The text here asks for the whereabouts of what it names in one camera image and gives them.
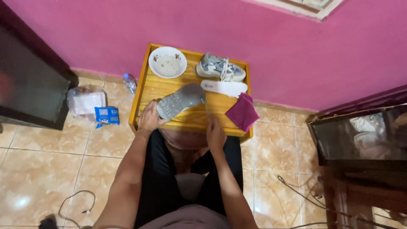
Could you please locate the clear plastic water bottle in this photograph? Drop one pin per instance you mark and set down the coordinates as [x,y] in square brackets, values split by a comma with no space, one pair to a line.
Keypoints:
[130,83]

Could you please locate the person's black trousers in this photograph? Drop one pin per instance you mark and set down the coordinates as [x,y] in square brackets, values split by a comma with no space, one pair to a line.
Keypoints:
[165,178]

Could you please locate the white shoe insole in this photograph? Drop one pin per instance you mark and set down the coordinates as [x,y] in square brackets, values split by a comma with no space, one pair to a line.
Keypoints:
[223,87]

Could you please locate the person's right hand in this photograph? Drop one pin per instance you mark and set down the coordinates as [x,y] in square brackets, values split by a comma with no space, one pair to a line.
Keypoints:
[215,135]

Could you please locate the dark wooden glass-front cabinet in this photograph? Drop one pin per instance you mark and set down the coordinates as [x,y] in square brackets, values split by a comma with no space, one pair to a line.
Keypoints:
[362,152]

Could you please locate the small yellow wooden table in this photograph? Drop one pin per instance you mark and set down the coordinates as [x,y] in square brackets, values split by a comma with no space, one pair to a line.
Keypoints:
[190,95]

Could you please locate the person's left hand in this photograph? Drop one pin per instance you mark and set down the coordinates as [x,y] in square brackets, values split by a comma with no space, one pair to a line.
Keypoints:
[148,118]

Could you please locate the dark cabinet with glass door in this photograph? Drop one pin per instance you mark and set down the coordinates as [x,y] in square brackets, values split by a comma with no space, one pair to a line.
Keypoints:
[31,73]

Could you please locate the person's mauve shirt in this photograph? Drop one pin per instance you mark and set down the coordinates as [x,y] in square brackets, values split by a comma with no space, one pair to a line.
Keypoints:
[187,218]

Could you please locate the person's right fingers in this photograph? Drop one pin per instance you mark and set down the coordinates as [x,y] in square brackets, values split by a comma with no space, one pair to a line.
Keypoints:
[212,123]

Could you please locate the white floral bowl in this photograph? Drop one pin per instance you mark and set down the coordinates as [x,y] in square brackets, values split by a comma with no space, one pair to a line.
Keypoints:
[167,62]

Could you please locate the brown round stool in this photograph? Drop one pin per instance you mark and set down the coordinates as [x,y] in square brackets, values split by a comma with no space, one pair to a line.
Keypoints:
[184,140]

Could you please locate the grey and cream laced sneaker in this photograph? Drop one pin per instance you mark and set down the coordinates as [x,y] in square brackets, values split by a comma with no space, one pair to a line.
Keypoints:
[220,67]

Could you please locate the magenta cloth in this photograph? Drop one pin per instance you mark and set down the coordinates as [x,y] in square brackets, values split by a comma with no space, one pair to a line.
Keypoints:
[242,112]

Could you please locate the clear plastic bag with paper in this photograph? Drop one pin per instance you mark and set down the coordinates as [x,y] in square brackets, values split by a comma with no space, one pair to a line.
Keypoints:
[86,102]

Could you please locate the blue wipes packet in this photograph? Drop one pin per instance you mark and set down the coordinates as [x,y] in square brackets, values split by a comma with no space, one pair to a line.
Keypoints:
[107,116]

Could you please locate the grey sneaker with grey sole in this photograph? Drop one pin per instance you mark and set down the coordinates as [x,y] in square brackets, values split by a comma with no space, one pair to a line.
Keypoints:
[181,100]

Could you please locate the white window frame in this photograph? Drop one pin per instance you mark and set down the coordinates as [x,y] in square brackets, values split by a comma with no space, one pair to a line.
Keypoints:
[302,8]

